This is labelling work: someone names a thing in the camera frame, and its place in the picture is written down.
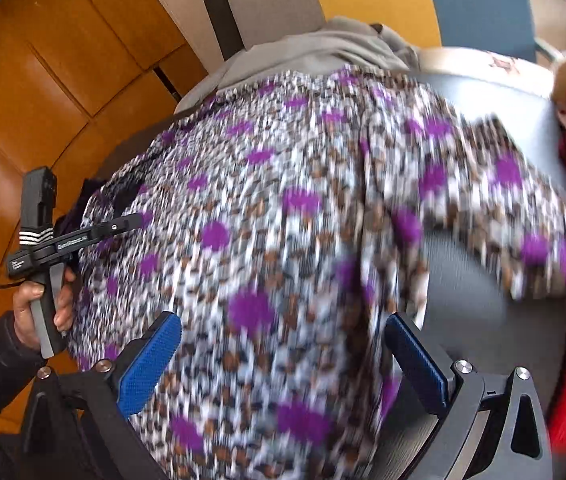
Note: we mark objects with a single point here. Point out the grey board with black edge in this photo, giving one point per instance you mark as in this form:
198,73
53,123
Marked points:
273,5

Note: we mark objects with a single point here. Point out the grey garment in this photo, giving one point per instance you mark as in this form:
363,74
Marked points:
308,52

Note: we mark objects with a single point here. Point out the white printed cloth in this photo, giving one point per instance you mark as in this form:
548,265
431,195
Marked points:
483,67

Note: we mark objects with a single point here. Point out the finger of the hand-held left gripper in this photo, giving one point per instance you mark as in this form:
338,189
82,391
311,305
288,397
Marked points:
115,225

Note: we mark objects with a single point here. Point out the person's left hand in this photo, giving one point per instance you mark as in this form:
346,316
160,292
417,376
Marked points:
24,317

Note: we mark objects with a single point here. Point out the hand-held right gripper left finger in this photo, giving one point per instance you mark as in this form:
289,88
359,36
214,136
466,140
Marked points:
148,365

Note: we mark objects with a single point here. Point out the leopard print garment purple spots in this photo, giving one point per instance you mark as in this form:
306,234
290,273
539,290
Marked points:
288,260

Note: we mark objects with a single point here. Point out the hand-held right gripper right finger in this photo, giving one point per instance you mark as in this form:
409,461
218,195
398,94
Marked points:
415,365

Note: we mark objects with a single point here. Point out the grey metal bar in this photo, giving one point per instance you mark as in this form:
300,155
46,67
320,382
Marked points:
545,50

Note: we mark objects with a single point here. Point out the orange wooden cabinet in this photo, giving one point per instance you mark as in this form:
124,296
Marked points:
63,85

